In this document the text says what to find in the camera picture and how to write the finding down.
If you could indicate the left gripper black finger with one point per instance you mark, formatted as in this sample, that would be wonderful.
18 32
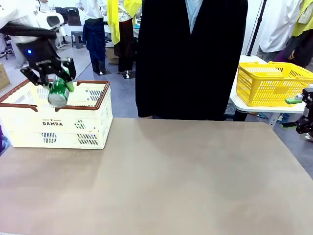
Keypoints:
36 76
69 73

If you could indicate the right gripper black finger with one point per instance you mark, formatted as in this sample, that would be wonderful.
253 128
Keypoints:
303 124
293 100

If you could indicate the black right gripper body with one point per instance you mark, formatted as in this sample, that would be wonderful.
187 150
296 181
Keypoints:
310 109

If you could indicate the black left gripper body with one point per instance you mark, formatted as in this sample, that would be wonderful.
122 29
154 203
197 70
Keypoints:
36 54

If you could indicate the green drink can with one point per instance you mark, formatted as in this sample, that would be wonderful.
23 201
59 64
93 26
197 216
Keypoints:
57 96

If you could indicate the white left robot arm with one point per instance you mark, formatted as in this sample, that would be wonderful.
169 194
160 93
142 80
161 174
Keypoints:
14 12

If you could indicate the yellow plastic basket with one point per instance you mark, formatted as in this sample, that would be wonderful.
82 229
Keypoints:
264 88

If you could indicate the brown cardboard box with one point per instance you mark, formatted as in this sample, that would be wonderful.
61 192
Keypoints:
3 76
111 57

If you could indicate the grey plastic stool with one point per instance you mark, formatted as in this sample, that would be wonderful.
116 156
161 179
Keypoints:
77 39

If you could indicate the person with navy apron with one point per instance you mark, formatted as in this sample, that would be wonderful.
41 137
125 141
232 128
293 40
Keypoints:
94 36

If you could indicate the black monitor panel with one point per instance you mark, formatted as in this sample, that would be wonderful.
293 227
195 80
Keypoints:
73 17

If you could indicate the white side table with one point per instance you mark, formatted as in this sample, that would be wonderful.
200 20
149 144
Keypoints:
240 104

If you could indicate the mannequin with yellow shawl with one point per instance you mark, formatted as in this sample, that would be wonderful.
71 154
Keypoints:
113 22

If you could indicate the purple cloth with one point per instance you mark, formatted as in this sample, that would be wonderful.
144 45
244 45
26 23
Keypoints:
3 144

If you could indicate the person in white shirt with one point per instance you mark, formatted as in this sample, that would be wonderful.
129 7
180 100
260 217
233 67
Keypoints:
276 24

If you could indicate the black tripod pole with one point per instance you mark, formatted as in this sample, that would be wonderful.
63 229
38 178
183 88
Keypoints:
255 31

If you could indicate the person in yellow vest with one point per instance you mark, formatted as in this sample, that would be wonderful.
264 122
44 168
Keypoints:
303 22

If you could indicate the person in black cardigan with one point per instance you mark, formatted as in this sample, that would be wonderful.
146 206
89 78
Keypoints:
190 61

